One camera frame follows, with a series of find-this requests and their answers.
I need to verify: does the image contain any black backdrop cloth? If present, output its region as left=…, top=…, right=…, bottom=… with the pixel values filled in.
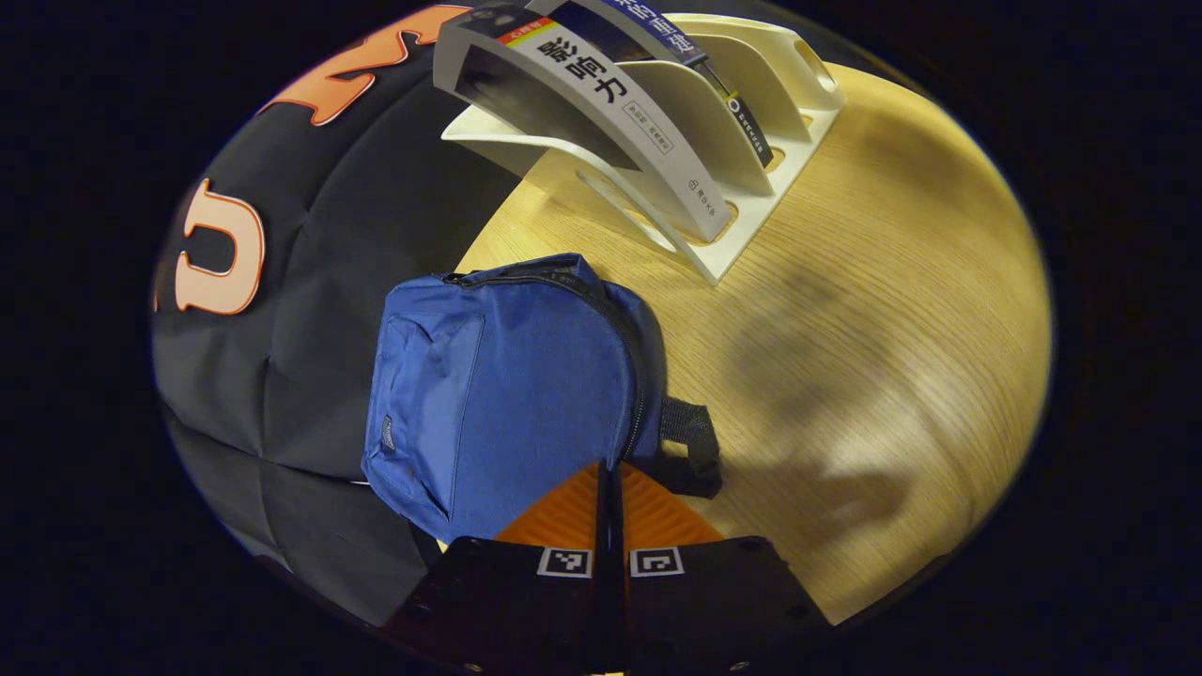
left=150, top=5, right=527, bottom=628

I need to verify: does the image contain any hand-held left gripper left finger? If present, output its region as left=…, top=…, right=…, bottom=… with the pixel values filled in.
left=385, top=460, right=611, bottom=676

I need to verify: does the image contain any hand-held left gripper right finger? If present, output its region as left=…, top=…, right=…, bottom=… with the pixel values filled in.
left=610, top=460, right=832, bottom=676

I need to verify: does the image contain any blue cover book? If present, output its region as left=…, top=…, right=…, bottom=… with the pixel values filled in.
left=531, top=0, right=777, bottom=170

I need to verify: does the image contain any blue schoolbag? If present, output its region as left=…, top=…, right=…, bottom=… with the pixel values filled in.
left=362, top=252, right=724, bottom=545

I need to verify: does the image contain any white bookshelf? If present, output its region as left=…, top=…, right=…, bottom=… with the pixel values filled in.
left=439, top=11, right=846, bottom=285

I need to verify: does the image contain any grey portrait cover book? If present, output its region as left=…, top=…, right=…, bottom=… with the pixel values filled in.
left=434, top=5, right=735, bottom=243

